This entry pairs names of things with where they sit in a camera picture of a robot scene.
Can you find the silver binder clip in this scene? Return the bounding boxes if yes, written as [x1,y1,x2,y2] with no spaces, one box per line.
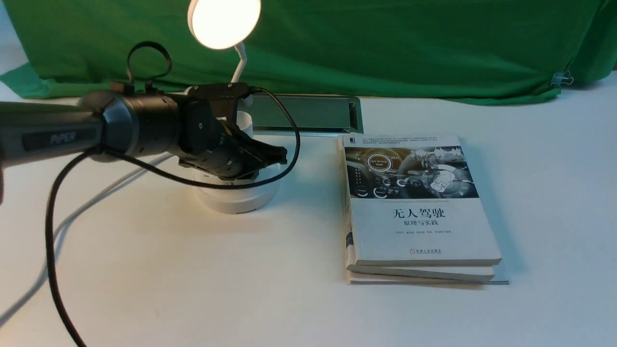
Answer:
[550,70,574,88]

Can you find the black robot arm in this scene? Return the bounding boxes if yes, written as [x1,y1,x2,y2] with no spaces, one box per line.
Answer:
[0,85,287,181]

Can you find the middle book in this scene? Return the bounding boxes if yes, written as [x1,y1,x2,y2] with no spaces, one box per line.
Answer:
[345,230,495,283]

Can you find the white desk lamp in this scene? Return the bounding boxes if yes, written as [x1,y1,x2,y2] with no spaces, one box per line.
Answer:
[187,0,281,214]

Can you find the metal desk cable tray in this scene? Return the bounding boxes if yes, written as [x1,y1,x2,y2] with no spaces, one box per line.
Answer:
[239,94,364,136]

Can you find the black camera cable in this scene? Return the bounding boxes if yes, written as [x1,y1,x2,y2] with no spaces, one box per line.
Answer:
[45,41,301,347]

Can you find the thin bottom book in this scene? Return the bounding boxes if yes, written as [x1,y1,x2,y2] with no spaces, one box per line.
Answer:
[346,270,510,286]

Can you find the white top book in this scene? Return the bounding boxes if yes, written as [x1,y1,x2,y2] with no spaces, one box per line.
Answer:
[338,133,502,267]

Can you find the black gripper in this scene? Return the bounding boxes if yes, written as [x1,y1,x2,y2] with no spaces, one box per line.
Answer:
[176,100,287,181]

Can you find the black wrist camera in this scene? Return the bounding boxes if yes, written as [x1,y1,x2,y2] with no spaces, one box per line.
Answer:
[184,82,253,107]

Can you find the green backdrop cloth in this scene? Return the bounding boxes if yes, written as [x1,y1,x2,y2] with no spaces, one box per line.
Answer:
[1,0,617,105]

